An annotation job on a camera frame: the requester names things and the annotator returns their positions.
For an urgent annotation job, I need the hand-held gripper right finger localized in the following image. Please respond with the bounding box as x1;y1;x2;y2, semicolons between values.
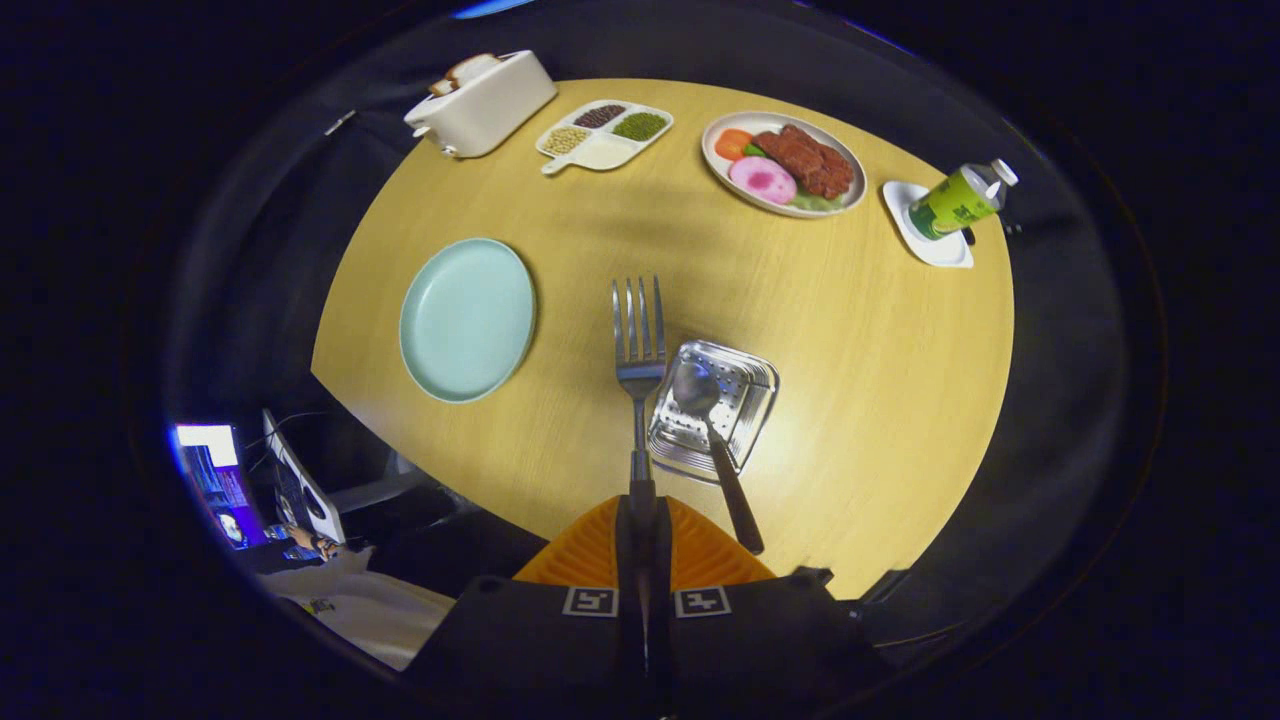
645;495;896;720

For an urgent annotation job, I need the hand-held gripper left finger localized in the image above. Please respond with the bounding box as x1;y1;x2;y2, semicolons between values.
400;495;646;720

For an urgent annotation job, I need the metal spoon dark handle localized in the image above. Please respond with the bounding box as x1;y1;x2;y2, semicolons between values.
672;360;766;556

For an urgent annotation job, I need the metal fork dark handle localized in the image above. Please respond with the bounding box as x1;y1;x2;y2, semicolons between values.
611;276;668;501

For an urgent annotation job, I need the metal perforated basket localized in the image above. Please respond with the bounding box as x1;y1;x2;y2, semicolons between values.
647;339;780;485

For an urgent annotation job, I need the person's white shirt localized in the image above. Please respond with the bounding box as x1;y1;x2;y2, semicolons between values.
262;545;457;672

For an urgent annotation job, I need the teal round plate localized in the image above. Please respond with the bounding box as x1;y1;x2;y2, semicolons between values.
399;237;538;404

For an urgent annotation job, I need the open laptop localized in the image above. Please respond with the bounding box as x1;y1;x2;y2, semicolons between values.
262;408;347;546

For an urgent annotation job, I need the computer monitor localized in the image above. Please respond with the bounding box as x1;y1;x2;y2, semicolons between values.
175;424;269;549

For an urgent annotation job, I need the pink ham slice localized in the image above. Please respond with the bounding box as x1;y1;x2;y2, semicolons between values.
728;156;798;206

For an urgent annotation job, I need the white oval food plate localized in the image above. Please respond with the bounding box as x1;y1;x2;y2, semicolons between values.
701;111;868;219

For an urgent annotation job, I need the white square coaster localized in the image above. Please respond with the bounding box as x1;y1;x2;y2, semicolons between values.
882;180;975;269

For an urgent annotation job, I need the white divided dish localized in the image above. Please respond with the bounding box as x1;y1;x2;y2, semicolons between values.
535;99;674;177

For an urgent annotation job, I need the brown steak piece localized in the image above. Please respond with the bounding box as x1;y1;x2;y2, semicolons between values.
752;124;856;199

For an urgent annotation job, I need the green label water bottle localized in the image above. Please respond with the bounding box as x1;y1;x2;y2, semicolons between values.
908;158;1020;242

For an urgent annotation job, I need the white toaster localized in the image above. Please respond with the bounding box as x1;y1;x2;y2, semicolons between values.
404;50;558;159

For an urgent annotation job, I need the toast bread slice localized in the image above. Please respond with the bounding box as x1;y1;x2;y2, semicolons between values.
430;53;503;97

